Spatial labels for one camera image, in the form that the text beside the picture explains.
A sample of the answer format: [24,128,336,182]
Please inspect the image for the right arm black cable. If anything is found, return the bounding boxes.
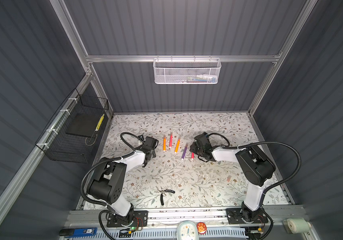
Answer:
[207,132,302,196]

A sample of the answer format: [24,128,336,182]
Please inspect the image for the white analog clock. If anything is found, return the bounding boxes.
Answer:
[177,221,199,240]

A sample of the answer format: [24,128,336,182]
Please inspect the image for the black wire wall basket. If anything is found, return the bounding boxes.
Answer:
[36,91,109,164]

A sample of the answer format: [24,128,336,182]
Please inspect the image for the yellow marker in basket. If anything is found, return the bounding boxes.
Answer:
[95,114,105,132]

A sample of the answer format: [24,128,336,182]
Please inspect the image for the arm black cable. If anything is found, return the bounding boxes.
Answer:
[79,131,145,208]
[207,132,302,196]

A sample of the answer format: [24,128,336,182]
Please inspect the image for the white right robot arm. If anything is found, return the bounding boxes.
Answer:
[190,133,276,222]

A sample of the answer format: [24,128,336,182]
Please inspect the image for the black flat pad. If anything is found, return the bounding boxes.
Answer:
[65,114,101,138]

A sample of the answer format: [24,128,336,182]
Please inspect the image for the orange marker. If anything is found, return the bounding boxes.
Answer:
[162,135,166,152]
[174,137,181,154]

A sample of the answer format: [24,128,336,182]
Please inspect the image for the white wire mesh basket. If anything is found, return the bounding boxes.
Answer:
[152,58,222,85]

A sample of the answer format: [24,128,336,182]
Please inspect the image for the white tape roll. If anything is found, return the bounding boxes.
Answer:
[283,218,312,234]

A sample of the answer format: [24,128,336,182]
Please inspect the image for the black handled pliers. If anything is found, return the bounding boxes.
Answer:
[159,189,176,206]

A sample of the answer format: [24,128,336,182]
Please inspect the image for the purple marker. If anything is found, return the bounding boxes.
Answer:
[181,143,189,160]

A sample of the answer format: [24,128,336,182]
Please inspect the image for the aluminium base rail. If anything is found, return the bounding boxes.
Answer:
[64,205,310,228]

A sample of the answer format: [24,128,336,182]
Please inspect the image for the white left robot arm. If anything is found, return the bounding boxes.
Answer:
[80,132,158,225]

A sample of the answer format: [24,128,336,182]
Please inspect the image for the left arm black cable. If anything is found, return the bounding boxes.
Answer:
[79,131,145,208]

